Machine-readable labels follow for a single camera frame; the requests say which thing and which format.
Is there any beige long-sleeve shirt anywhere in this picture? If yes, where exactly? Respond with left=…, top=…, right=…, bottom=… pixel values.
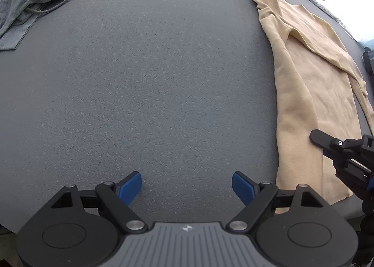
left=242, top=0, right=369, bottom=215

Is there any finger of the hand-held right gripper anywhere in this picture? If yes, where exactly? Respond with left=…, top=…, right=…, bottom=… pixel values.
left=310, top=129, right=363, bottom=166

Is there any grey drawstring garment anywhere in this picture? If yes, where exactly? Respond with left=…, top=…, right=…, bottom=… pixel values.
left=0, top=0, right=101, bottom=51

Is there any dark object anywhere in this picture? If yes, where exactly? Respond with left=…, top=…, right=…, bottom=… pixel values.
left=362, top=46, right=374, bottom=84

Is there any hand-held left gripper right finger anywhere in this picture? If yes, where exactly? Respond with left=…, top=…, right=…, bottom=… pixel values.
left=232, top=171, right=326, bottom=232

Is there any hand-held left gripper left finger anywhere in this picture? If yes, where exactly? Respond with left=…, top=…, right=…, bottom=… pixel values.
left=50, top=171, right=143, bottom=231

